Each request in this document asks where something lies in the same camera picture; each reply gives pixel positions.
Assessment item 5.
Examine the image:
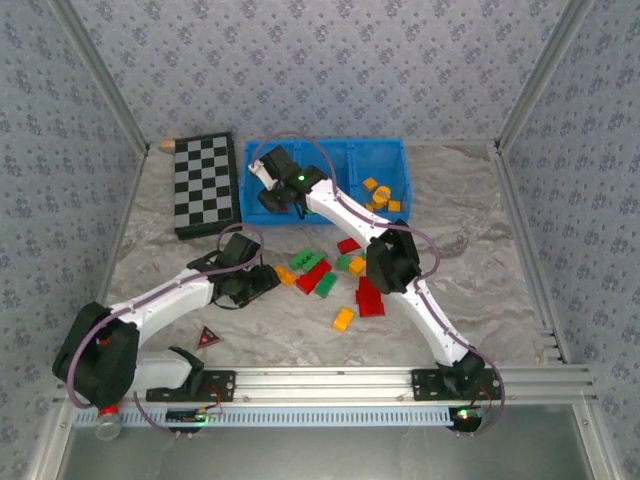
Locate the small circuit board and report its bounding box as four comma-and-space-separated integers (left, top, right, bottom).
448, 405, 484, 432
166, 407, 224, 426

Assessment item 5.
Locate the red glitter tube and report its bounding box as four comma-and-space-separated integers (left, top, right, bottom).
94, 337, 124, 441

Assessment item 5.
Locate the aluminium frame leg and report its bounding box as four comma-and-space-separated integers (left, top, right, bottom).
24, 402, 76, 480
572, 402, 629, 480

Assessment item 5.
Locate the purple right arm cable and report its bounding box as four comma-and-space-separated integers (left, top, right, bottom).
252, 130, 506, 437

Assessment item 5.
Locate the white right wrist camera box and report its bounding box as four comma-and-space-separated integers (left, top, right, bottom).
248, 160, 277, 191

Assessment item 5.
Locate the red black triangle sign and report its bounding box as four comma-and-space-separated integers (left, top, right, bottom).
195, 325, 222, 351

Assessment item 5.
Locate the aluminium frame post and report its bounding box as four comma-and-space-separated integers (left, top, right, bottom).
493, 0, 599, 151
47, 0, 152, 151

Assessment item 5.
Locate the blue-grey slotted cable duct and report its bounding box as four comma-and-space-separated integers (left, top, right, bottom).
72, 405, 459, 429

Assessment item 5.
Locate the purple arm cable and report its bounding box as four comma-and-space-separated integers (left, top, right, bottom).
252, 130, 506, 437
67, 224, 265, 437

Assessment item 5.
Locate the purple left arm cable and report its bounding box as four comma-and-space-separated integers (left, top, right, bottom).
67, 224, 265, 437

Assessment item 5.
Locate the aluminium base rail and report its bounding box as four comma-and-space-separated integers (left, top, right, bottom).
52, 364, 599, 406

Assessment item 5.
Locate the black grey checkered chessboard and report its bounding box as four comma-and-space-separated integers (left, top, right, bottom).
172, 131, 244, 241

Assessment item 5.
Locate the aluminium side rail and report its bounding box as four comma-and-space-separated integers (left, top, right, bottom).
489, 144, 571, 364
79, 144, 151, 369

